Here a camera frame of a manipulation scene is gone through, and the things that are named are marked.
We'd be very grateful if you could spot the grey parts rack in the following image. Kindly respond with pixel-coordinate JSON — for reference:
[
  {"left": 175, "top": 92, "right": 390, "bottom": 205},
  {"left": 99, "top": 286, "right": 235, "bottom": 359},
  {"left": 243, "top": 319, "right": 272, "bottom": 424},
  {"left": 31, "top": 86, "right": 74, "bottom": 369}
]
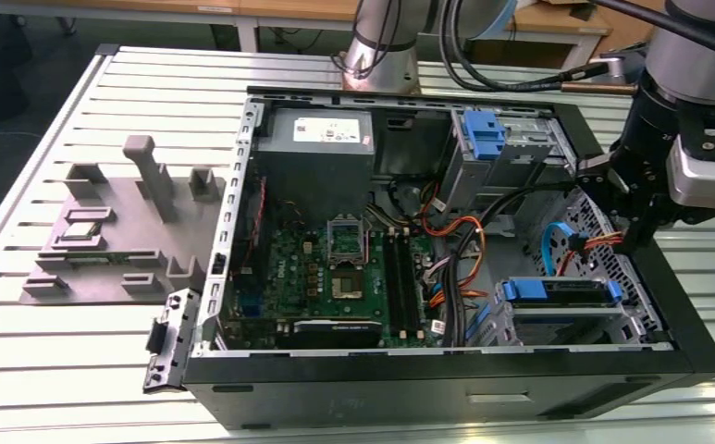
[{"left": 15, "top": 134, "right": 230, "bottom": 310}]

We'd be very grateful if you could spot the brown wooden cabinet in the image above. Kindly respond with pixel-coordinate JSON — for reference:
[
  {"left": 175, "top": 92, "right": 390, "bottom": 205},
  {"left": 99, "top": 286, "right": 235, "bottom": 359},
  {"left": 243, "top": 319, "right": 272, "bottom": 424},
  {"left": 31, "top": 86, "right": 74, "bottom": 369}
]
[{"left": 603, "top": 0, "right": 652, "bottom": 52}]

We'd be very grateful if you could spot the black PC case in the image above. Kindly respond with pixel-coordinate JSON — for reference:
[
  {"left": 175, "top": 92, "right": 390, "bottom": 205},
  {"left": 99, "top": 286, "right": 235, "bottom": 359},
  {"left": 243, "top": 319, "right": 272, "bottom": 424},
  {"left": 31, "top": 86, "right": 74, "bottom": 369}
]
[{"left": 180, "top": 85, "right": 715, "bottom": 430}]

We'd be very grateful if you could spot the black cable bundle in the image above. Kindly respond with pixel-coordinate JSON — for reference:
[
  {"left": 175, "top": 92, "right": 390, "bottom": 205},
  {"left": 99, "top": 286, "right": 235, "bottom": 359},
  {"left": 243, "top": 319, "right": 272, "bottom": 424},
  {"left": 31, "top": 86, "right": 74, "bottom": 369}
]
[{"left": 442, "top": 182, "right": 580, "bottom": 348}]

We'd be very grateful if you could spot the CPU socket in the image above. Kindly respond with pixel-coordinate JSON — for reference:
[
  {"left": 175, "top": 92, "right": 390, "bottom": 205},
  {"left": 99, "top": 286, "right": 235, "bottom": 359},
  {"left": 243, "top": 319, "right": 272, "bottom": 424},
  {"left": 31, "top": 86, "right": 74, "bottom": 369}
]
[{"left": 330, "top": 269, "right": 372, "bottom": 302}]

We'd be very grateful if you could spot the green motherboard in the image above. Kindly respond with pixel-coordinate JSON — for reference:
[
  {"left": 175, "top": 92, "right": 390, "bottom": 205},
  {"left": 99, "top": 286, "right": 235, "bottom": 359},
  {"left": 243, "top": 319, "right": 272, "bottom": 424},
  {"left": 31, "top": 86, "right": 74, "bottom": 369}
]
[{"left": 218, "top": 216, "right": 451, "bottom": 351}]

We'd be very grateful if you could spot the red yellow power wire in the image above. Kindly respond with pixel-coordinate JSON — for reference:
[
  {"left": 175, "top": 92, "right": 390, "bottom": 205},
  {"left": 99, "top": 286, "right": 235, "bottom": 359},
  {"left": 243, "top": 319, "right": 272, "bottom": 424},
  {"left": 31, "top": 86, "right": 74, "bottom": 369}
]
[{"left": 570, "top": 230, "right": 627, "bottom": 265}]

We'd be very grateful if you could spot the black RAM slot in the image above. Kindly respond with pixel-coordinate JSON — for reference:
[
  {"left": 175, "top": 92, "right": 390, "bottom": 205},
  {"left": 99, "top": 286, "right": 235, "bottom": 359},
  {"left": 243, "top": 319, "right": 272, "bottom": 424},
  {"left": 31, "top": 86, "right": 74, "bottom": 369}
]
[
  {"left": 398, "top": 226, "right": 430, "bottom": 341},
  {"left": 383, "top": 226, "right": 412, "bottom": 342}
]

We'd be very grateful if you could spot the metal disk bay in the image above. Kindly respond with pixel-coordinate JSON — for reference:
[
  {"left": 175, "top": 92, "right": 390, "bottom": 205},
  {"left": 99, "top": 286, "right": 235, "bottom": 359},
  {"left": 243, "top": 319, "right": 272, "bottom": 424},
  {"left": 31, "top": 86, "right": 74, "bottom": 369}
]
[{"left": 486, "top": 276, "right": 674, "bottom": 348}]

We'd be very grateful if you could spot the wooden desk white frame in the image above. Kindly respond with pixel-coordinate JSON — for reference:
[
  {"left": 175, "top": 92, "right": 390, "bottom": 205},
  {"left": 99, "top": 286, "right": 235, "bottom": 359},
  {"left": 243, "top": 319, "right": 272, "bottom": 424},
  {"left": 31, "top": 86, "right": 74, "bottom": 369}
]
[
  {"left": 47, "top": 0, "right": 358, "bottom": 52},
  {"left": 467, "top": 0, "right": 615, "bottom": 70}
]

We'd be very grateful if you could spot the blue data wire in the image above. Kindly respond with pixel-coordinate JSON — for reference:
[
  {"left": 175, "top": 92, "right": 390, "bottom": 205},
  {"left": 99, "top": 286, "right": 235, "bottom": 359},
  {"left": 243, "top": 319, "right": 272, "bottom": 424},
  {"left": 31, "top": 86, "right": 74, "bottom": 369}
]
[{"left": 540, "top": 221, "right": 584, "bottom": 278}]

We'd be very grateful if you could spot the hard disk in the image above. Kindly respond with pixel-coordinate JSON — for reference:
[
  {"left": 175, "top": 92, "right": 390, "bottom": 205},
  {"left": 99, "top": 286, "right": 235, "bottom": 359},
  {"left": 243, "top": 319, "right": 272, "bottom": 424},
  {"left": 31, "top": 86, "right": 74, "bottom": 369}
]
[{"left": 462, "top": 276, "right": 623, "bottom": 346}]

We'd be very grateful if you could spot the silver CPU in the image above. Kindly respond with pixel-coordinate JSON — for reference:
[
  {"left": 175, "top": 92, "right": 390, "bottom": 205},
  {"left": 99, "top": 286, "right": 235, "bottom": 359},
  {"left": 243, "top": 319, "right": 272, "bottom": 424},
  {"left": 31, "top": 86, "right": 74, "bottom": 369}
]
[{"left": 59, "top": 225, "right": 100, "bottom": 244}]

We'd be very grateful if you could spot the silver optical drive cage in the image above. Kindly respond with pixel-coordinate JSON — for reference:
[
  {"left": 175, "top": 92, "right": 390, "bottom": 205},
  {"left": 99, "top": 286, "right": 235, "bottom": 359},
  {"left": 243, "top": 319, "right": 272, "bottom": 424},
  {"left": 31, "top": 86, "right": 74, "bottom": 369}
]
[{"left": 442, "top": 108, "right": 584, "bottom": 223}]

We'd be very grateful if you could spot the grey power supply unit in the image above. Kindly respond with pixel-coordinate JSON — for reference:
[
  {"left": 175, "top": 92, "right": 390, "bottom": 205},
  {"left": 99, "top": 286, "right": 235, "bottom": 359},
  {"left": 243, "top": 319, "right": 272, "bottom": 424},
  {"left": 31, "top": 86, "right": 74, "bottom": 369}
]
[{"left": 251, "top": 108, "right": 376, "bottom": 223}]

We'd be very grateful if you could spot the black camera cable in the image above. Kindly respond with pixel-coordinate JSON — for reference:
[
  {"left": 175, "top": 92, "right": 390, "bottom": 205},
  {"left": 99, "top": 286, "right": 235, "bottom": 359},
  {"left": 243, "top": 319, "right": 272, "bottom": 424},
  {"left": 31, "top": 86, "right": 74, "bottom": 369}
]
[{"left": 436, "top": 0, "right": 674, "bottom": 96}]

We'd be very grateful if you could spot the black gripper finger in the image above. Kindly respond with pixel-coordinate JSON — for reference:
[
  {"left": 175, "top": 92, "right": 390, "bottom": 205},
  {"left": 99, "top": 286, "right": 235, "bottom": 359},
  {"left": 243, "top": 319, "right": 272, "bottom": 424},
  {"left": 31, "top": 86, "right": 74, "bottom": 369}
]
[
  {"left": 634, "top": 192, "right": 692, "bottom": 256},
  {"left": 574, "top": 154, "right": 638, "bottom": 254}
]

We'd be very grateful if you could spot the orange wire bundle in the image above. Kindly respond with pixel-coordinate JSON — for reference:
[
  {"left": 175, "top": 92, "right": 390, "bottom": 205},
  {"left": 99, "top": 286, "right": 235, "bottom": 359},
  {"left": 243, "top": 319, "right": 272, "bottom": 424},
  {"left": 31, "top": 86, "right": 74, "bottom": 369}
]
[{"left": 419, "top": 179, "right": 491, "bottom": 311}]

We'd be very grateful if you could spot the black graphics card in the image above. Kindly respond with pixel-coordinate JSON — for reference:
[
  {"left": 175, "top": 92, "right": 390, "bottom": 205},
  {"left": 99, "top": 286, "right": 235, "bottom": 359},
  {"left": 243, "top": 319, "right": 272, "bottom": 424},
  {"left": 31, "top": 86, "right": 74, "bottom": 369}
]
[{"left": 274, "top": 317, "right": 384, "bottom": 351}]

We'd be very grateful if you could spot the thin red wire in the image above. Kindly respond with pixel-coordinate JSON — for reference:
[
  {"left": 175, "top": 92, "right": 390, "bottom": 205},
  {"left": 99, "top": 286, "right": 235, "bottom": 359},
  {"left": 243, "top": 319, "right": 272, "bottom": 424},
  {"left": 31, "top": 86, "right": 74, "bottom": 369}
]
[{"left": 239, "top": 175, "right": 270, "bottom": 274}]

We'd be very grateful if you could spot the grey hinged case bracket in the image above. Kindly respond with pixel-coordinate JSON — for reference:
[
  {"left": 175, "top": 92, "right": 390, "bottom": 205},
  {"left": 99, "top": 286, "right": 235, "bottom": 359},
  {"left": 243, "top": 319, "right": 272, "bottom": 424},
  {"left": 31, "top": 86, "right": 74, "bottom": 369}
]
[{"left": 140, "top": 286, "right": 204, "bottom": 394}]

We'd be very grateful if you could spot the metal socket cover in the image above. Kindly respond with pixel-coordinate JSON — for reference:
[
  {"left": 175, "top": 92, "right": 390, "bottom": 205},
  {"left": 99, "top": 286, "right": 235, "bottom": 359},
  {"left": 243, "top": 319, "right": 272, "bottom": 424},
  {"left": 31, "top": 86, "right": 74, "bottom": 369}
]
[{"left": 324, "top": 214, "right": 374, "bottom": 272}]

